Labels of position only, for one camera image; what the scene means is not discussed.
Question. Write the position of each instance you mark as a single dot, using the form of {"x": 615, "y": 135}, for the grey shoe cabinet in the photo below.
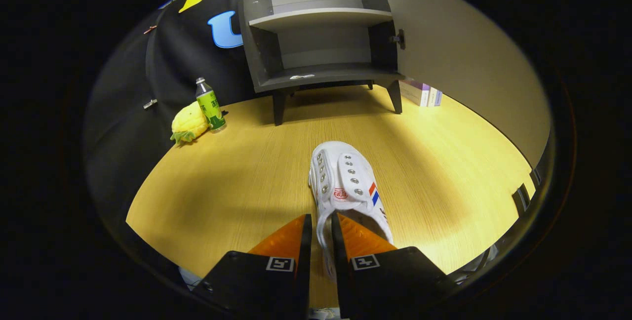
{"x": 321, "y": 70}

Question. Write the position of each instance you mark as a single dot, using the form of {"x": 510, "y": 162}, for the black backdrop cloth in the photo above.
{"x": 128, "y": 112}

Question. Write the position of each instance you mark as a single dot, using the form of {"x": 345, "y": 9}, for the beige shoe cabinet door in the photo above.
{"x": 469, "y": 48}

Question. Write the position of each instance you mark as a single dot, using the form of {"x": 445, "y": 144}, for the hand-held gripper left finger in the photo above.
{"x": 303, "y": 270}

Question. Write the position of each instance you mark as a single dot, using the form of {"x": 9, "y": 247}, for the yellow pineapple plush toy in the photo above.
{"x": 188, "y": 122}

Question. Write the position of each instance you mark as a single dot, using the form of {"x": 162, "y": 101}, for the red clothes peg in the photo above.
{"x": 150, "y": 29}

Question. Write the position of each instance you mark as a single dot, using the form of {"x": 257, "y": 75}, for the green drink bottle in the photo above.
{"x": 211, "y": 107}

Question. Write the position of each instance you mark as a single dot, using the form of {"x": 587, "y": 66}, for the white clothes peg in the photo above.
{"x": 150, "y": 103}

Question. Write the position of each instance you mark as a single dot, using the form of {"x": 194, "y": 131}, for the white shoe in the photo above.
{"x": 345, "y": 177}

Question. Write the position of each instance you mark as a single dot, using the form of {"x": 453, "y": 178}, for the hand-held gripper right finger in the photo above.
{"x": 340, "y": 270}

